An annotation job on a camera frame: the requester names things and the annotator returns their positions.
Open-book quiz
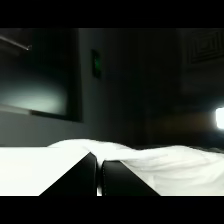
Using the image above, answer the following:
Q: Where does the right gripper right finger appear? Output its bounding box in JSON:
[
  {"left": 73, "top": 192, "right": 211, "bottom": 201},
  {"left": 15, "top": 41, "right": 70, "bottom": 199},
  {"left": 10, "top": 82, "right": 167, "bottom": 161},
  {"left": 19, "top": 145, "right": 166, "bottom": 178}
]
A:
[{"left": 101, "top": 159, "right": 161, "bottom": 197}]

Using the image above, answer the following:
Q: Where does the white garment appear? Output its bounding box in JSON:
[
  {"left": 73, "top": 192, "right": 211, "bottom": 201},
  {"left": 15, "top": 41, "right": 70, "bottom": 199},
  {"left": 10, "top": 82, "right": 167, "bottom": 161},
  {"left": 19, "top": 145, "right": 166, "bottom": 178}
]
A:
[{"left": 48, "top": 138, "right": 224, "bottom": 197}]

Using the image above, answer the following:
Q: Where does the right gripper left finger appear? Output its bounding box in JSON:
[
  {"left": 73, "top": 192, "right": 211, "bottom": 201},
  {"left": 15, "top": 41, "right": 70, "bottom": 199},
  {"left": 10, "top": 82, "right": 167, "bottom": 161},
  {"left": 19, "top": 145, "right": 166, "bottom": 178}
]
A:
[{"left": 39, "top": 151, "right": 99, "bottom": 197}]

